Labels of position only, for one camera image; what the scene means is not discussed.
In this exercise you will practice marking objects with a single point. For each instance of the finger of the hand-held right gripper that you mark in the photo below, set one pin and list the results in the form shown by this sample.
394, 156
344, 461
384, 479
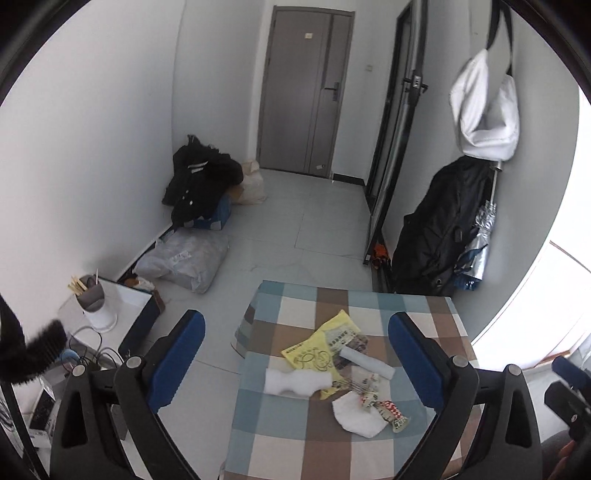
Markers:
575, 410
572, 373

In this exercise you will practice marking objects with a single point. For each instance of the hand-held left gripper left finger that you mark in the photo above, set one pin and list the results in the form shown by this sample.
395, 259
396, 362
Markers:
178, 364

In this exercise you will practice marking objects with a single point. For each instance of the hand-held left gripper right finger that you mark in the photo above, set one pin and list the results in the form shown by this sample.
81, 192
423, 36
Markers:
415, 364

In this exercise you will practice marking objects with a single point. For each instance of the yellow bread bag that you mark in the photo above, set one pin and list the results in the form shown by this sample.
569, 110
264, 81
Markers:
307, 353

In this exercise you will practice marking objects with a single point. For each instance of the white foam piece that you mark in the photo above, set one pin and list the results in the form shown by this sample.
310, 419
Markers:
295, 383

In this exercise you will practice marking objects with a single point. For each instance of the white shoulder bag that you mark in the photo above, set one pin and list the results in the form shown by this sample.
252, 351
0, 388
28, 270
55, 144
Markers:
485, 115

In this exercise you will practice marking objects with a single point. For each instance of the person's right hand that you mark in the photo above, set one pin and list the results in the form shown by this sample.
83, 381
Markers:
568, 456

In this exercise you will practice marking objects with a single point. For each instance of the white paper roll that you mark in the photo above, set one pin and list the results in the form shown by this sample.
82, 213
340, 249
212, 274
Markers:
367, 362

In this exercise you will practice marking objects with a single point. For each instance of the red white striped wrapper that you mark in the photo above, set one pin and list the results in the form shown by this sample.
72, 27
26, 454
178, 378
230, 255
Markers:
392, 413

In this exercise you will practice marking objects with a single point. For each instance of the person's grey trouser leg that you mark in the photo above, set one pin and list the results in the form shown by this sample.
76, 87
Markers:
554, 461

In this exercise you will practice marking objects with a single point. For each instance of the small brown box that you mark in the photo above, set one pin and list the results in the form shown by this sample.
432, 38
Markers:
157, 302

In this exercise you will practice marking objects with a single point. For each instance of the white side cabinet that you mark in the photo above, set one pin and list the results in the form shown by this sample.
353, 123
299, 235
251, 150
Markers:
134, 304

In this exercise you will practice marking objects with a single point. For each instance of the white crumpled tissue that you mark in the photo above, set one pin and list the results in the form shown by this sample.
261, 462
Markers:
355, 415

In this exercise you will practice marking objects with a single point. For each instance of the white grey utensil holder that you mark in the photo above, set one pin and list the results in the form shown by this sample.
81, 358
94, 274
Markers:
97, 309

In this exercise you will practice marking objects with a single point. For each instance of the clear plastic bag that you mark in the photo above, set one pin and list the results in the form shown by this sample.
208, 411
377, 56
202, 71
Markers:
184, 261

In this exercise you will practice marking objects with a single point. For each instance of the blue round gadget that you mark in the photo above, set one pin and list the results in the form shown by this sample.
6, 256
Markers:
69, 357

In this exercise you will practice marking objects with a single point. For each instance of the orange black tool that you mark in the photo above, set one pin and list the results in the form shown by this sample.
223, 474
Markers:
381, 254

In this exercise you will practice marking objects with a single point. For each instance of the wooden chopsticks bundle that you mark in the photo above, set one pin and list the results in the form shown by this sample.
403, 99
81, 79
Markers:
78, 282

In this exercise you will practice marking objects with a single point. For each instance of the silver folded umbrella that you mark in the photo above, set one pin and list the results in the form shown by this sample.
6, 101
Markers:
480, 249

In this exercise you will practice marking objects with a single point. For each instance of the black hanging jacket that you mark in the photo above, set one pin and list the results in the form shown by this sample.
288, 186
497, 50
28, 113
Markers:
438, 230

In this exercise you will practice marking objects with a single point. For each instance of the plaid tablecloth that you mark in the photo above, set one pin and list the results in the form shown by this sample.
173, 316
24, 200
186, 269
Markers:
295, 443

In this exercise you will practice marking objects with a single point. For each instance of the blue cardboard box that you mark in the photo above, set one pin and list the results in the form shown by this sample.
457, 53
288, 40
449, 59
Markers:
219, 214

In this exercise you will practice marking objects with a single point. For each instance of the black jacket white stripe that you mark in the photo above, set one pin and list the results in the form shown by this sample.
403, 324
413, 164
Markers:
198, 180

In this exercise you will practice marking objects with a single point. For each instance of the cream plastic bag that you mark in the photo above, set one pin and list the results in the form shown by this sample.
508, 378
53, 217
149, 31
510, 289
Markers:
253, 184

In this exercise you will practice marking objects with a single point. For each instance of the black framed glass door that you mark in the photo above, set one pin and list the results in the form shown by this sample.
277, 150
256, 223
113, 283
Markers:
392, 138

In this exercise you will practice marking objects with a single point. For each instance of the grey door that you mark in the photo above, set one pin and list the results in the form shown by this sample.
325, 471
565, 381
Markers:
300, 92

